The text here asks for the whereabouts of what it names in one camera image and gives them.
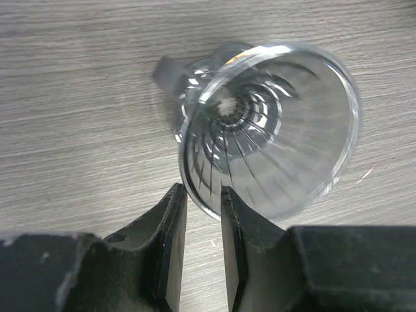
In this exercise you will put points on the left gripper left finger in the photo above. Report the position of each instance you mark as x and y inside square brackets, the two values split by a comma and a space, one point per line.
[139, 267]

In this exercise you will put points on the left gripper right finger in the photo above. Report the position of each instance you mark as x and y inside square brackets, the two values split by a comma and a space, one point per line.
[262, 263]

